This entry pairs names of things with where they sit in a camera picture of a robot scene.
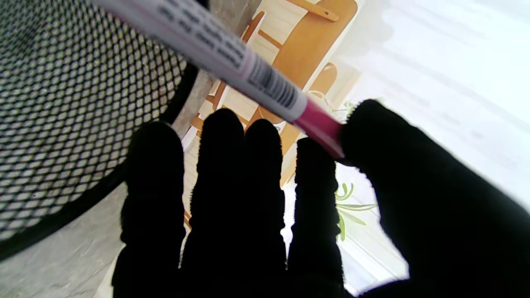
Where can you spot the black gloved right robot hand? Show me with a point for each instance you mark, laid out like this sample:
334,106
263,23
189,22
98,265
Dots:
414,207

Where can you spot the black mesh pen cup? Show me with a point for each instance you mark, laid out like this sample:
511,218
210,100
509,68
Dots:
74,103

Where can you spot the printed room scene backdrop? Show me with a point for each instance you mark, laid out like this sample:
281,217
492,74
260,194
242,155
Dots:
434,62

